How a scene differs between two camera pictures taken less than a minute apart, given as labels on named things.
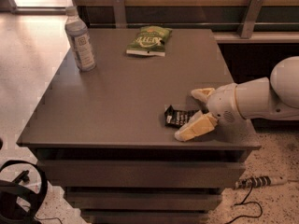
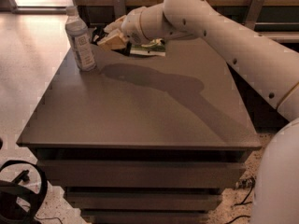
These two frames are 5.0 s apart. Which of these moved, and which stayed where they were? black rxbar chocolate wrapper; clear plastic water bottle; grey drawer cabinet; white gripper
Moved: white gripper; black rxbar chocolate wrapper
Stayed: grey drawer cabinet; clear plastic water bottle
